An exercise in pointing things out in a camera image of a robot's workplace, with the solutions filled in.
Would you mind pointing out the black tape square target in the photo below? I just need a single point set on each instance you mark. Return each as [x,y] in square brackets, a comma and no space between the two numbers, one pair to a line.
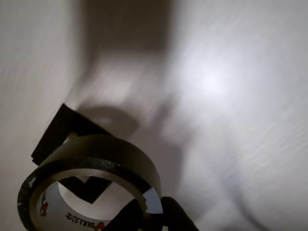
[55,127]

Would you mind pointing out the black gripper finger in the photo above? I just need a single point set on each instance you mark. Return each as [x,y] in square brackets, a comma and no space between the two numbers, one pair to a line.
[132,211]
[176,216]

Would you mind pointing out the black tape roll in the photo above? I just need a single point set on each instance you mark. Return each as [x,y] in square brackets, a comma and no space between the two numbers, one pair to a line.
[108,146]

